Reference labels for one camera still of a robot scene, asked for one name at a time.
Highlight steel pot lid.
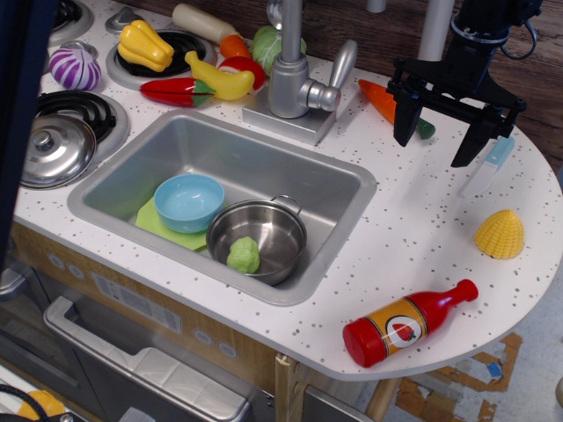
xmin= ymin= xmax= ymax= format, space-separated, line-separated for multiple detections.
xmin=20 ymin=114 xmax=97 ymax=189

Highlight yellow object bottom left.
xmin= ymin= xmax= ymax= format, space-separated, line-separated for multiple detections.
xmin=17 ymin=390 xmax=66 ymax=421

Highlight purple toy onion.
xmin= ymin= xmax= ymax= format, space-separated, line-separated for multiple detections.
xmin=48 ymin=47 xmax=101 ymax=91

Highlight green toy broccoli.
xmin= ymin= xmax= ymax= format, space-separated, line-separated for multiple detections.
xmin=226 ymin=236 xmax=260 ymax=274

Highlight grey support pole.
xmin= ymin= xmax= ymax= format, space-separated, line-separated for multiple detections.
xmin=418 ymin=0 xmax=455 ymax=62

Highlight silver toy faucet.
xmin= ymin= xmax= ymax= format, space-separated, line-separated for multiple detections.
xmin=242 ymin=0 xmax=358 ymax=146

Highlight green plastic plate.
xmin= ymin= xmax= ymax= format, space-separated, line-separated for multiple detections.
xmin=135 ymin=198 xmax=207 ymax=251

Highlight blue white toy knife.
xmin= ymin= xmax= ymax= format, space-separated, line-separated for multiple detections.
xmin=459 ymin=137 xmax=515 ymax=198

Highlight back left stove burner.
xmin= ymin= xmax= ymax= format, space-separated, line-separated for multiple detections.
xmin=48 ymin=0 xmax=94 ymax=47

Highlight stove burner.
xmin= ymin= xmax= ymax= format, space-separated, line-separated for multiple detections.
xmin=36 ymin=91 xmax=130 ymax=160
xmin=48 ymin=0 xmax=94 ymax=47
xmin=106 ymin=29 xmax=217 ymax=91

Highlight red toy chili pepper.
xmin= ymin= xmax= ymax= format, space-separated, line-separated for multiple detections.
xmin=140 ymin=77 xmax=216 ymax=107

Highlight light blue plastic bowl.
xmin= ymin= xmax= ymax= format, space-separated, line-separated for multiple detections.
xmin=153 ymin=174 xmax=225 ymax=234

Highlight yellow toy corn piece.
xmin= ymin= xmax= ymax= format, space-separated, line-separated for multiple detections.
xmin=473 ymin=209 xmax=524 ymax=259

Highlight silver stove knob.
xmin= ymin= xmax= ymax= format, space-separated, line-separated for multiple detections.
xmin=105 ymin=8 xmax=144 ymax=35

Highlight red toy ketchup bottle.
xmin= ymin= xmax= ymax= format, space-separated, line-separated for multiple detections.
xmin=342 ymin=280 xmax=479 ymax=367

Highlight back right stove burner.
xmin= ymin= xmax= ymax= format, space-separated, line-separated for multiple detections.
xmin=106 ymin=29 xmax=217 ymax=91

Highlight grey metal sink basin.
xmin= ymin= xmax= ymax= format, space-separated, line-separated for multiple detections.
xmin=68 ymin=111 xmax=377 ymax=306

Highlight cream toy bottle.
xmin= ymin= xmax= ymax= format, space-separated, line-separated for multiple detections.
xmin=172 ymin=4 xmax=238 ymax=45

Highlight orange toy fruit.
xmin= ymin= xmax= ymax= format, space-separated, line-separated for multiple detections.
xmin=219 ymin=33 xmax=252 ymax=59

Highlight front left stove burner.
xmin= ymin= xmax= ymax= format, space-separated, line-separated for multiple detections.
xmin=36 ymin=91 xmax=130 ymax=160

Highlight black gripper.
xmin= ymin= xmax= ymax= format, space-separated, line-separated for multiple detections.
xmin=385 ymin=11 xmax=528 ymax=169

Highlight red toy apple half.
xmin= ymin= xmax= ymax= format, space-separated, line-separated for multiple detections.
xmin=218 ymin=56 xmax=267 ymax=94

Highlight yellow toy bell pepper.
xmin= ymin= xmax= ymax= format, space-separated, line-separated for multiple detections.
xmin=118 ymin=20 xmax=174 ymax=72

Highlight orange toy carrot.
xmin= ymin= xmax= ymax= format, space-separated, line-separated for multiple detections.
xmin=358 ymin=79 xmax=435 ymax=140

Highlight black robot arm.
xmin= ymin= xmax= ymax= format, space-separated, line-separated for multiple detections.
xmin=387 ymin=1 xmax=541 ymax=167

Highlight dark blue foreground post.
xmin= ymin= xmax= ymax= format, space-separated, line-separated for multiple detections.
xmin=1 ymin=1 xmax=57 ymax=256

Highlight green toy cabbage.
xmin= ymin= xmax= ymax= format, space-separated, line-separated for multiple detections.
xmin=250 ymin=25 xmax=282 ymax=76

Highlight yellow toy banana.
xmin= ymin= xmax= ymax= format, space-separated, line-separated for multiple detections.
xmin=185 ymin=51 xmax=255 ymax=100

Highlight small steel pan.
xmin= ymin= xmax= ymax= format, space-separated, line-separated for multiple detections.
xmin=207 ymin=194 xmax=307 ymax=286

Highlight silver oven door handle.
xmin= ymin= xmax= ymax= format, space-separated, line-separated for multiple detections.
xmin=44 ymin=297 xmax=252 ymax=421

